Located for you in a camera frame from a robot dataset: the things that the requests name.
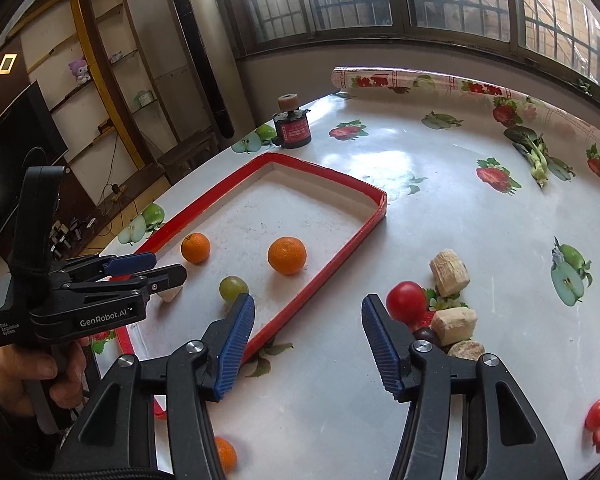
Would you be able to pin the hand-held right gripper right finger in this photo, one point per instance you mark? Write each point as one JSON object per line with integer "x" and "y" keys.
{"x": 380, "y": 345}

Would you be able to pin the wooden stool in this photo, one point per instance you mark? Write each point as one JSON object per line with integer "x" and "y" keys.
{"x": 185, "y": 152}

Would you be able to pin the dark purple plum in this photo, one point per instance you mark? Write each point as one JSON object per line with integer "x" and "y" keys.
{"x": 425, "y": 335}

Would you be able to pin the purple plush toy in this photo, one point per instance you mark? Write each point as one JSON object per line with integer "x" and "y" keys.
{"x": 80, "y": 71}

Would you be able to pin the white tray with red rim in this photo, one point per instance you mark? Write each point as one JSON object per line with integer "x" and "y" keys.
{"x": 290, "y": 200}

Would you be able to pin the green grape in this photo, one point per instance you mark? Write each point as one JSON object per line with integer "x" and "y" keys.
{"x": 230, "y": 287}

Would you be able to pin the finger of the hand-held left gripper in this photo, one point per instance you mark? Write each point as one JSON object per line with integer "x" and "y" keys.
{"x": 135, "y": 261}
{"x": 167, "y": 276}

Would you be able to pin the person's left forearm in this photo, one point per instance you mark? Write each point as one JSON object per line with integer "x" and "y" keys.
{"x": 10, "y": 440}

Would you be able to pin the pale green box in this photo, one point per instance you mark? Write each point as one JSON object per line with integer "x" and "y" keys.
{"x": 143, "y": 99}

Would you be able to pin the black canister with cork top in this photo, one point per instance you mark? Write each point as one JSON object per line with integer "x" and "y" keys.
{"x": 294, "y": 132}

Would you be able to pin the red tomato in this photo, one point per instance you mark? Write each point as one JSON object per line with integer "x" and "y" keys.
{"x": 405, "y": 300}

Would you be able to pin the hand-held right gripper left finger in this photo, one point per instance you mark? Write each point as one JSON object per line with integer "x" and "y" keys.
{"x": 235, "y": 340}

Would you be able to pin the wooden shelf unit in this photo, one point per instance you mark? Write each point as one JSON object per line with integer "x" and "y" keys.
{"x": 125, "y": 35}

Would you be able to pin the peeled sugarcane piece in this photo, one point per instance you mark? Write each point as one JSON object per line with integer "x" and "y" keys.
{"x": 455, "y": 325}
{"x": 449, "y": 272}
{"x": 466, "y": 349}
{"x": 169, "y": 294}

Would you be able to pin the person's left hand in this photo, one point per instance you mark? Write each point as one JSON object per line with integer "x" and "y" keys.
{"x": 15, "y": 367}

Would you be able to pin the orange mandarin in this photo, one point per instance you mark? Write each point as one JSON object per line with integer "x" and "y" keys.
{"x": 287, "y": 255}
{"x": 195, "y": 248}
{"x": 227, "y": 455}

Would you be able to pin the black television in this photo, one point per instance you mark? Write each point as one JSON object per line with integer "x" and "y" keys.
{"x": 10, "y": 150}

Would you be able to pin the beige standing air conditioner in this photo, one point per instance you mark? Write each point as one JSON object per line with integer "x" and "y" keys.
{"x": 200, "y": 35}

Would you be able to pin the barred window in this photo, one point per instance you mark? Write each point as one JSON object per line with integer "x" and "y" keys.
{"x": 405, "y": 25}

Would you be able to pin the glowing square wall light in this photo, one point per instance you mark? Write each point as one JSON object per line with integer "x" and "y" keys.
{"x": 6, "y": 63}

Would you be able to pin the fruit print tablecloth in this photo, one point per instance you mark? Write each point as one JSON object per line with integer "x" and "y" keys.
{"x": 455, "y": 230}

